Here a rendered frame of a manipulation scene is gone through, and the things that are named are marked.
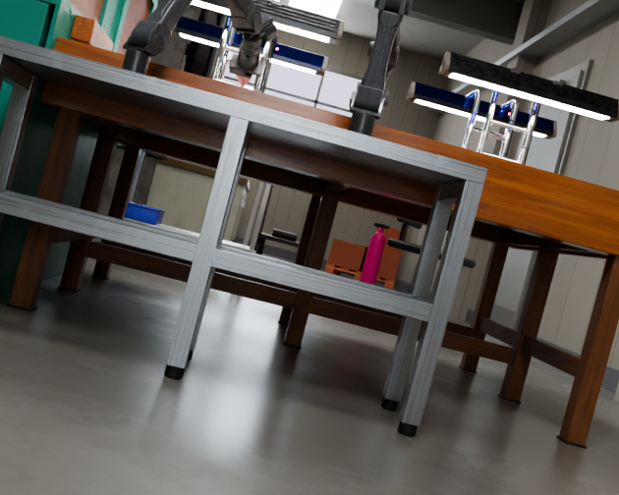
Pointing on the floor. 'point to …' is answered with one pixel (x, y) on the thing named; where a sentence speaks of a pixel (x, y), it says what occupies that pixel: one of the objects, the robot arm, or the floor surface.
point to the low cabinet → (191, 195)
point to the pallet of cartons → (355, 254)
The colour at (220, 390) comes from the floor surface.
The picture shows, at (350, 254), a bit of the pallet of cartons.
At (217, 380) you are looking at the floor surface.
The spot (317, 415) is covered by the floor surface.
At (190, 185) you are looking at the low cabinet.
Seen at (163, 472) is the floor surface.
